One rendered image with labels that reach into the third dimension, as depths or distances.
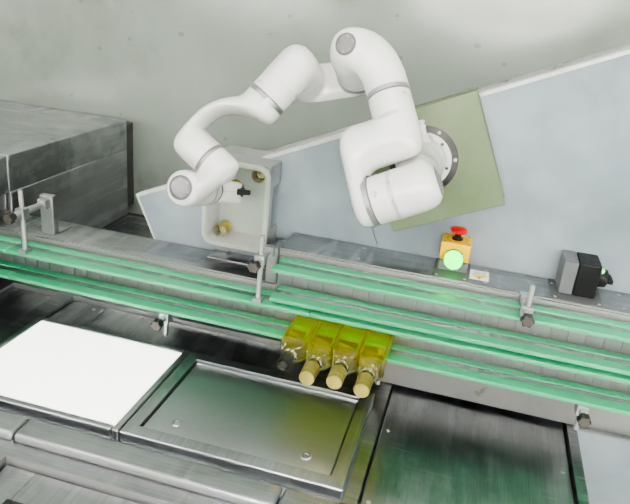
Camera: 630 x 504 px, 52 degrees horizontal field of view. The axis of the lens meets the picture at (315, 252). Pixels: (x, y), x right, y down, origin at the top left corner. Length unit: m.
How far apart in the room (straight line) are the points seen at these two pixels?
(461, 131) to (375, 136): 0.30
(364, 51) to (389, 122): 0.14
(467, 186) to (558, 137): 0.23
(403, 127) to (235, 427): 0.71
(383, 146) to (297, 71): 0.24
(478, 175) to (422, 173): 0.32
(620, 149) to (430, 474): 0.81
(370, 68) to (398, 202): 0.26
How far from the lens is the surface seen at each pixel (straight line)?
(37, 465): 1.42
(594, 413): 1.68
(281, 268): 1.51
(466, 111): 1.48
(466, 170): 1.50
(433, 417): 1.60
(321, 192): 1.64
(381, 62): 1.28
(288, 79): 1.33
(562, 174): 1.58
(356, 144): 1.25
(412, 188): 1.20
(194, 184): 1.34
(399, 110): 1.25
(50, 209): 1.88
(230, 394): 1.53
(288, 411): 1.48
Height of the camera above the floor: 2.28
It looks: 65 degrees down
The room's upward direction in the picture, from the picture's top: 143 degrees counter-clockwise
